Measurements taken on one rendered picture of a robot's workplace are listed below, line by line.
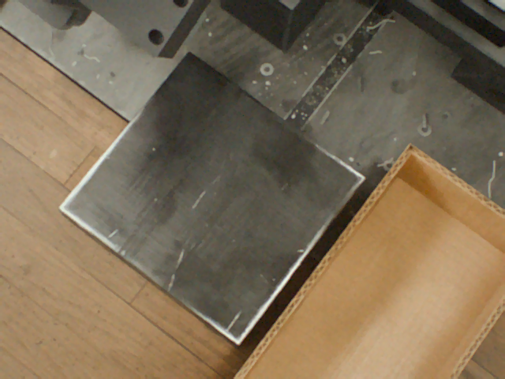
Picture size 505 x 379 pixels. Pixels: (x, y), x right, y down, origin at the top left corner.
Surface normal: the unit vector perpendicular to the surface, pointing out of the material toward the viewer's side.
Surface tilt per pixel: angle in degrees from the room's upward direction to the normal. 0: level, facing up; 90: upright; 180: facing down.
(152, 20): 24
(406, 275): 0
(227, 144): 0
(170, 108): 0
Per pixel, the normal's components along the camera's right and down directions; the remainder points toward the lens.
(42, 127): 0.04, -0.25
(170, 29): -0.19, 0.08
